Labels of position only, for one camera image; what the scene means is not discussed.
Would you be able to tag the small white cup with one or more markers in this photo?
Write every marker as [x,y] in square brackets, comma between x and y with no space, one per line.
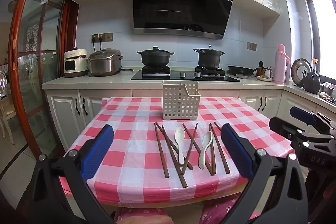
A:
[267,73]

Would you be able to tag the red white checked tablecloth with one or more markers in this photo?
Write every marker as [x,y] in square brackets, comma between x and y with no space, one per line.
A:
[131,140]

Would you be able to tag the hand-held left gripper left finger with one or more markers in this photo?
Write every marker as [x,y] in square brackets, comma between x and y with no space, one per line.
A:
[98,150]

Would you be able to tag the single wall socket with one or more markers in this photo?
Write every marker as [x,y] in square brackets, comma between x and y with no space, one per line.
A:
[251,46]

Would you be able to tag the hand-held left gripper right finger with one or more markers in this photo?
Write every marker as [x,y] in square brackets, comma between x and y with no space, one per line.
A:
[236,150]

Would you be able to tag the black casserole pot with lid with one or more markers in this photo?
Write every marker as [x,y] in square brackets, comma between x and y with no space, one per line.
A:
[155,57]

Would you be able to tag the small white plate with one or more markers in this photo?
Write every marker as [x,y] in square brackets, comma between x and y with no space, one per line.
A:
[264,79]

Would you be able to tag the dark framed window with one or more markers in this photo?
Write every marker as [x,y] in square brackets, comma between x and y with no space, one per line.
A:
[323,35]

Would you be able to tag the black stockpot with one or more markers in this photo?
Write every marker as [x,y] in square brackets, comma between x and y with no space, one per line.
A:
[208,58]

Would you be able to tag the red wooden glass door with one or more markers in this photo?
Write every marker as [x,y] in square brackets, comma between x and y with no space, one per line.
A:
[15,56]

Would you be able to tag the pink thermos flask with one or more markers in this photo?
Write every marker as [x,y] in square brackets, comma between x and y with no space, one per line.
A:
[281,66]

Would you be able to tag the white plastic utensil basket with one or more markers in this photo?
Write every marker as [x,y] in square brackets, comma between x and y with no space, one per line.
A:
[181,106]

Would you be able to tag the black glass gas stove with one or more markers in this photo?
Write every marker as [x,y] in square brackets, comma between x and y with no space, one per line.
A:
[183,77]

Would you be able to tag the speckled stone countertop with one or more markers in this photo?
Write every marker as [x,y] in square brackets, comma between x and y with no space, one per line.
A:
[105,81]

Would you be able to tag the white countertop cooker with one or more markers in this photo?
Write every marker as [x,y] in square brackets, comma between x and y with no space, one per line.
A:
[74,62]

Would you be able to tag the black range hood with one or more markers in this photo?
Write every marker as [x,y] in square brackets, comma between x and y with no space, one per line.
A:
[181,3]

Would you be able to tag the triple wall socket panel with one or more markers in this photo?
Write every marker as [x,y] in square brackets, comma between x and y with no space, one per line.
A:
[105,37]

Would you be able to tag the brown wooden chopstick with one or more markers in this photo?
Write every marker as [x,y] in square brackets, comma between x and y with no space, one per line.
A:
[189,165]
[187,158]
[161,150]
[189,134]
[218,126]
[181,176]
[223,158]
[213,158]

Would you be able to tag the dark sauce bottle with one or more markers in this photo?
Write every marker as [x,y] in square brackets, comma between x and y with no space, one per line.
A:
[260,70]

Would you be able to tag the white ceramic spoon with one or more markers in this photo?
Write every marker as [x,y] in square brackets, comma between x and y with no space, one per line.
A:
[204,150]
[180,142]

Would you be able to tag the steel rice cooker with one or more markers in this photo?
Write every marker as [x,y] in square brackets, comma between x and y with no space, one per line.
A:
[103,62]

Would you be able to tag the black wok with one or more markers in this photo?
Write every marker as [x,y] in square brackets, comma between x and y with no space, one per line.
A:
[240,70]

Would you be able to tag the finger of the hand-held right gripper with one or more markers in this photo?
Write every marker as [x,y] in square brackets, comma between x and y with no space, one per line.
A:
[302,113]
[284,128]

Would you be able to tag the black kettle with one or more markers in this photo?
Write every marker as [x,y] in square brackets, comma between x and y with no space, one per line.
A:
[311,83]

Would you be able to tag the pink floral pants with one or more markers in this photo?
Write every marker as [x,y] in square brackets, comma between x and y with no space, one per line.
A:
[218,211]

